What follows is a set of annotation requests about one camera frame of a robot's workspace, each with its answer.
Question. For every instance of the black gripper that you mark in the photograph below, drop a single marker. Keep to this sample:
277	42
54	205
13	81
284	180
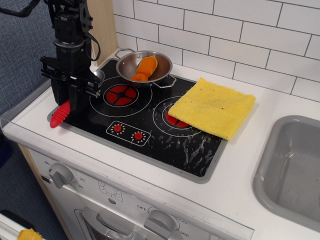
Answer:
71	77

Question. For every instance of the yellow object bottom left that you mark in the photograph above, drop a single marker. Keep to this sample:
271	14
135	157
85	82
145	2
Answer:
29	234

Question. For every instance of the silver metal pan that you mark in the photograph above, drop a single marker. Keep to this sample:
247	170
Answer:
128	62

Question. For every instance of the white toy oven front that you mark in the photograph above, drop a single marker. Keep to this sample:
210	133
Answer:
91	209

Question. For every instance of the grey oven knob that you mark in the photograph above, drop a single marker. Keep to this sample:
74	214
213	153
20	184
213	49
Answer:
60	175
160	224

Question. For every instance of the red handled metal spoon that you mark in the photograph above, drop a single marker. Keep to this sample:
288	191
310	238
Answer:
60	114

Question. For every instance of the grey right oven knob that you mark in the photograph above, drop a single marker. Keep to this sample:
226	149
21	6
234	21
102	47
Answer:
160	224

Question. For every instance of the grey left oven knob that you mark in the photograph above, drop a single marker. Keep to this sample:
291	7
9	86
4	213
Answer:
60	175

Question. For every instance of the yellow cloth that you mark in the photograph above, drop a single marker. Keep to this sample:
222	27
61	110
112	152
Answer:
214	109

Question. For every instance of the grey sink basin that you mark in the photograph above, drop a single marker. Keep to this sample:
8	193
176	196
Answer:
287	180

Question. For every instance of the wooden side post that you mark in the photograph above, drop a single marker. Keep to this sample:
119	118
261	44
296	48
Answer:
104	28

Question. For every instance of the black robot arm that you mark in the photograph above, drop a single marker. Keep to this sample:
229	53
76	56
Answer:
51	37

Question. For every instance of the black toy stove top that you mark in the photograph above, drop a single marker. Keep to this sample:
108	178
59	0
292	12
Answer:
136	122

